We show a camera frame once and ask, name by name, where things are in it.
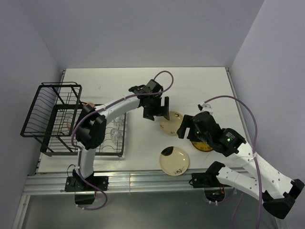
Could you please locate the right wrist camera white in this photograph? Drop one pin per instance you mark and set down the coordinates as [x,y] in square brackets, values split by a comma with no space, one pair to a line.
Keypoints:
[204,107]

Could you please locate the patterned pink ceramic bowl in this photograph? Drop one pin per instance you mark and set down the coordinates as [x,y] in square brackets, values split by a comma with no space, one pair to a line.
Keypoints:
[69,121]

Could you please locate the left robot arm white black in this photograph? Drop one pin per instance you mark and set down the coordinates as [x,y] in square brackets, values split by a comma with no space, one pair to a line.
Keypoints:
[90,129]

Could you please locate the black wire dish rack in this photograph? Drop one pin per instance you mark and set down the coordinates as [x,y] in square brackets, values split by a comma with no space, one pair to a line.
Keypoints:
[47,116]

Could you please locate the black yellow ornate plate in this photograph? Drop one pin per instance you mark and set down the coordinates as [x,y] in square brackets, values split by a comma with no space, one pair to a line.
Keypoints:
[201,146]

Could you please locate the aluminium rail frame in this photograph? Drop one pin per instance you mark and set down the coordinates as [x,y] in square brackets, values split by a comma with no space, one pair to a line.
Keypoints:
[135,172]

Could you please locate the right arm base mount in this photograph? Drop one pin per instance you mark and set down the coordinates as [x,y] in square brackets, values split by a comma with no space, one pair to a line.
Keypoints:
[213,190]

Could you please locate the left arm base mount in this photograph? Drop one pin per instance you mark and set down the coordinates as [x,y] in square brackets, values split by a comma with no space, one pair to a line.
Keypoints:
[85,194]

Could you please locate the clear glass cup front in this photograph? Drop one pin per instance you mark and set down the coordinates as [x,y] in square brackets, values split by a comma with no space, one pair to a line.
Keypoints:
[115,135]

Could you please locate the clear glass cup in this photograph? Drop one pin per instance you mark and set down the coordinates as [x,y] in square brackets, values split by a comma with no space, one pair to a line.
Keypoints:
[115,135]
[118,121]

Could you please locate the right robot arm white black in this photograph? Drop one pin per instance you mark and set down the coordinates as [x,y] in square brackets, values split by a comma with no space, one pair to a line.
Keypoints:
[274,190]

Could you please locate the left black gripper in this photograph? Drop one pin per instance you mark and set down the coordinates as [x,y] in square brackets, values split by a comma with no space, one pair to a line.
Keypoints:
[160,111]

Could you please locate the cream plate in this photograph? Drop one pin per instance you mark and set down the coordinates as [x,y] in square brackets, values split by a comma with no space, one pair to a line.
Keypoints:
[174,161]
[172,125]

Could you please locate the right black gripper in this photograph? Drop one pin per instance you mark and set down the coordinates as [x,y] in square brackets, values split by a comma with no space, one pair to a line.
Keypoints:
[187,121]

